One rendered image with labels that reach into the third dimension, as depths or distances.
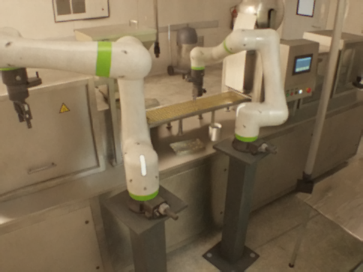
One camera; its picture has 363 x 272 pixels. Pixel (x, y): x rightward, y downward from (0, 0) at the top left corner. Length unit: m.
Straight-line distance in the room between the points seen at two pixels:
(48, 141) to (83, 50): 0.74
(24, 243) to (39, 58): 1.00
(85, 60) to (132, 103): 0.32
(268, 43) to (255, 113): 0.39
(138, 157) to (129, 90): 0.26
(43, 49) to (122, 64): 0.24
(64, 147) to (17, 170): 0.26
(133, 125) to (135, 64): 0.34
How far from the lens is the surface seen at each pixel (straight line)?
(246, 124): 1.61
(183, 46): 5.79
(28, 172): 1.66
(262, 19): 2.26
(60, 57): 0.99
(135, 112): 1.23
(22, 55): 1.01
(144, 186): 1.19
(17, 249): 1.72
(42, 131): 1.60
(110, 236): 1.85
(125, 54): 0.99
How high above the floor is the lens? 1.77
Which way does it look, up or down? 28 degrees down
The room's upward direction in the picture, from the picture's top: straight up
